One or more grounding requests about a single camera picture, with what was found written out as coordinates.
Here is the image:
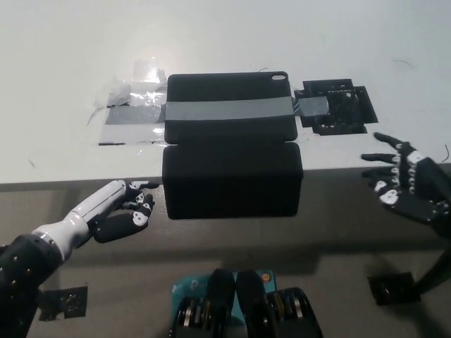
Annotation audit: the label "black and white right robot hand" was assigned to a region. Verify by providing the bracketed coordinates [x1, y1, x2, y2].
[360, 132, 451, 226]

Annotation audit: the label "black robot torso blocks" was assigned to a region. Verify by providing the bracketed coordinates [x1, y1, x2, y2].
[168, 268, 323, 338]

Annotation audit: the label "black tape floor marker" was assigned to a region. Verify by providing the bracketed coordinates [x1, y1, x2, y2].
[367, 272, 423, 306]
[37, 285, 89, 323]

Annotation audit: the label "teal router box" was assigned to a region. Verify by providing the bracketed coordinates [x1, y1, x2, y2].
[171, 268, 280, 318]

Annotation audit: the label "grey duct tape strip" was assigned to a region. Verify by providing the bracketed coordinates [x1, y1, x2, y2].
[104, 95, 333, 127]

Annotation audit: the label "black folding tablet cover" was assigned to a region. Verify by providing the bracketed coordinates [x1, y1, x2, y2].
[161, 72, 305, 221]

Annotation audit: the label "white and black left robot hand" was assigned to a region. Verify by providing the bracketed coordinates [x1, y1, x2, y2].
[31, 179, 160, 262]

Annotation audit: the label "crumpled clear plastic tape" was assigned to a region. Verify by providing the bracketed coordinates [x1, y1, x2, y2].
[85, 58, 169, 147]

